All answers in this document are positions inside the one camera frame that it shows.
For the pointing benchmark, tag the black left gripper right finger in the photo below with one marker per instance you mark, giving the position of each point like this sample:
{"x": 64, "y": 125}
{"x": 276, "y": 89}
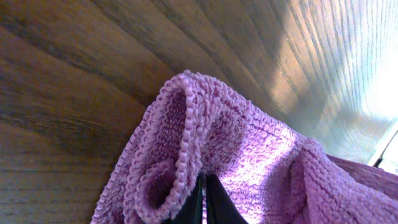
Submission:
{"x": 220, "y": 208}

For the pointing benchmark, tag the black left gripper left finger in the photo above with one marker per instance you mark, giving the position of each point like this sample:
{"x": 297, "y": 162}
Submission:
{"x": 192, "y": 210}

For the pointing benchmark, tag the purple microfiber cloth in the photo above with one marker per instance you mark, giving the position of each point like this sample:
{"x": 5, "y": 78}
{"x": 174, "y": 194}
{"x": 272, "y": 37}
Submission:
{"x": 199, "y": 125}

